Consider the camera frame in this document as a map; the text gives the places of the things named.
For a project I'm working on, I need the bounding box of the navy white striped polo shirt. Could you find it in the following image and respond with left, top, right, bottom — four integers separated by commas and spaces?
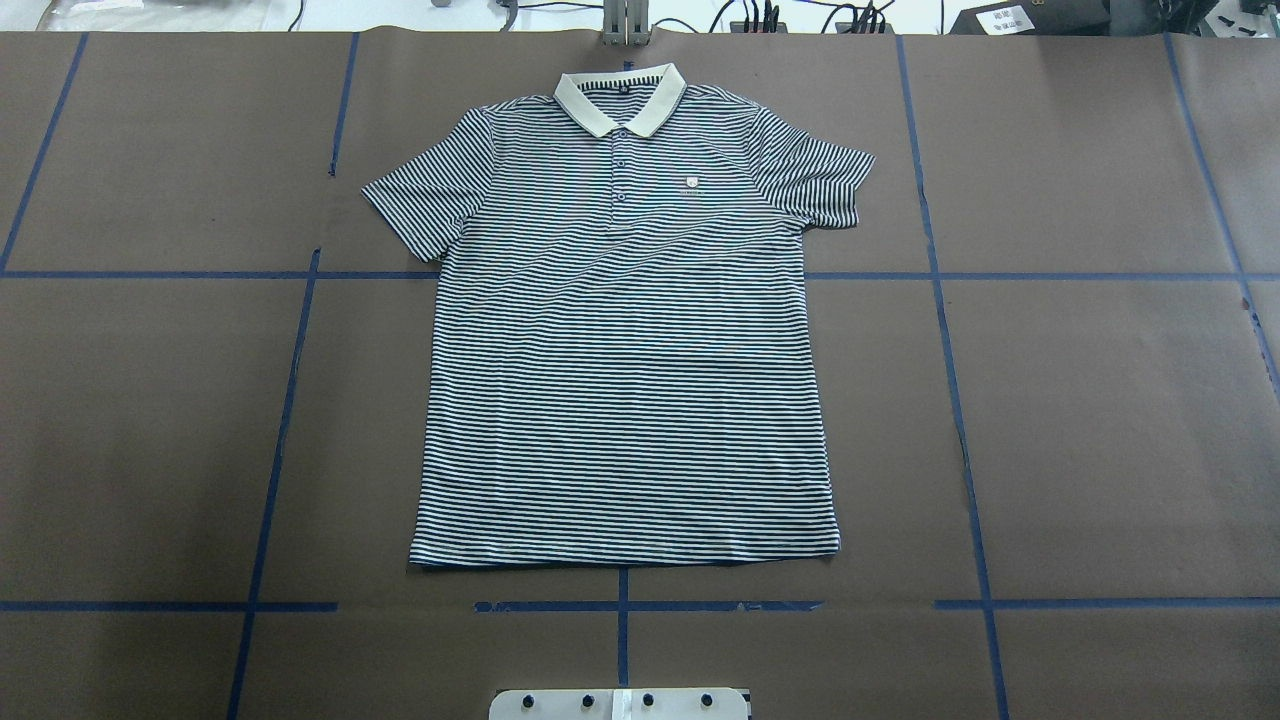
361, 64, 876, 569

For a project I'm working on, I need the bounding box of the aluminium frame post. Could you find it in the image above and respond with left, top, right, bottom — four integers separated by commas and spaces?
600, 0, 652, 47

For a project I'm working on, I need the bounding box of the black box with white label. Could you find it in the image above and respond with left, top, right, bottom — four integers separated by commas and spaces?
946, 1, 1111, 37

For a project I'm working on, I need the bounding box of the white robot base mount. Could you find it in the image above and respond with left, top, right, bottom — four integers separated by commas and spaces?
488, 687, 753, 719

